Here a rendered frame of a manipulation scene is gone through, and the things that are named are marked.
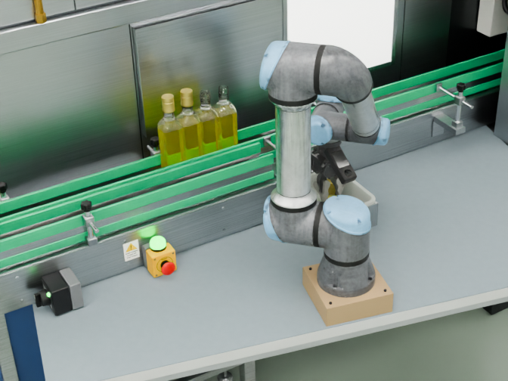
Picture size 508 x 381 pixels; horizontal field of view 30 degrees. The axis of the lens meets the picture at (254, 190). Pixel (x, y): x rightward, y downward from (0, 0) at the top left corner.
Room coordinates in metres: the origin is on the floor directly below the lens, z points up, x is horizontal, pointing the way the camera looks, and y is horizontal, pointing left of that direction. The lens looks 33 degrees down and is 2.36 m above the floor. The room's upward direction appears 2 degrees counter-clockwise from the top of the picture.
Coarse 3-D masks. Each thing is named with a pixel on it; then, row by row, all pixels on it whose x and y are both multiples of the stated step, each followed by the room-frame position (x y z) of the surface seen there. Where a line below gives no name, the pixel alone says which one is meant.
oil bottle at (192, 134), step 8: (184, 120) 2.31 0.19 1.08; (192, 120) 2.32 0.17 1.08; (184, 128) 2.31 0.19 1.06; (192, 128) 2.32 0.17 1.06; (200, 128) 2.33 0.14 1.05; (184, 136) 2.31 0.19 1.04; (192, 136) 2.32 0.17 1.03; (200, 136) 2.33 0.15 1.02; (184, 144) 2.31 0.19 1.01; (192, 144) 2.32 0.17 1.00; (200, 144) 2.33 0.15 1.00; (184, 152) 2.31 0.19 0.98; (192, 152) 2.31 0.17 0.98; (200, 152) 2.33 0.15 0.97
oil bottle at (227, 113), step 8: (216, 104) 2.39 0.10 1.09; (224, 104) 2.38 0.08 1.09; (232, 104) 2.39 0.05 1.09; (224, 112) 2.37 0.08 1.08; (232, 112) 2.38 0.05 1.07; (224, 120) 2.36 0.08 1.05; (232, 120) 2.38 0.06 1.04; (224, 128) 2.36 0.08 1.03; (232, 128) 2.38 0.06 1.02; (224, 136) 2.36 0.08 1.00; (232, 136) 2.38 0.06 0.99; (224, 144) 2.36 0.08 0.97; (232, 144) 2.38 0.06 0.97
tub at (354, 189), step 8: (312, 176) 2.39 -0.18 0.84; (312, 184) 2.39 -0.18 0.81; (352, 184) 2.35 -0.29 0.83; (360, 184) 2.33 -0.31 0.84; (344, 192) 2.38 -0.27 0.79; (352, 192) 2.34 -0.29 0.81; (360, 192) 2.31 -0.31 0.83; (368, 192) 2.29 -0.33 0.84; (320, 200) 2.36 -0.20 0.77; (368, 200) 2.28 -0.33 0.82
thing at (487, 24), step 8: (480, 0) 3.04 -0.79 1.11; (488, 0) 3.01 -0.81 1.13; (496, 0) 2.99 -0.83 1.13; (480, 8) 3.04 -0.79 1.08; (488, 8) 3.00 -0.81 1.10; (496, 8) 2.99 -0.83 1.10; (480, 16) 3.03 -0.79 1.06; (488, 16) 3.00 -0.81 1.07; (496, 16) 2.99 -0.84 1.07; (504, 16) 3.01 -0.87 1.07; (480, 24) 3.03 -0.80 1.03; (488, 24) 2.99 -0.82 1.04; (496, 24) 3.00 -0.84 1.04; (504, 24) 3.01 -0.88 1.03; (480, 32) 3.03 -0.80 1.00; (488, 32) 2.99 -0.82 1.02; (496, 32) 3.00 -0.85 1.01; (504, 32) 3.02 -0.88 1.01
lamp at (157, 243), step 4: (156, 236) 2.09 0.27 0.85; (160, 236) 2.09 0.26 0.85; (152, 240) 2.07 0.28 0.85; (156, 240) 2.07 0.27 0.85; (160, 240) 2.07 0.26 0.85; (164, 240) 2.07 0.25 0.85; (152, 244) 2.06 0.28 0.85; (156, 244) 2.06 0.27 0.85; (160, 244) 2.06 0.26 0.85; (164, 244) 2.07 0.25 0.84; (152, 248) 2.06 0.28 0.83; (156, 248) 2.05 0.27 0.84; (160, 248) 2.06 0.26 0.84; (164, 248) 2.06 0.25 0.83
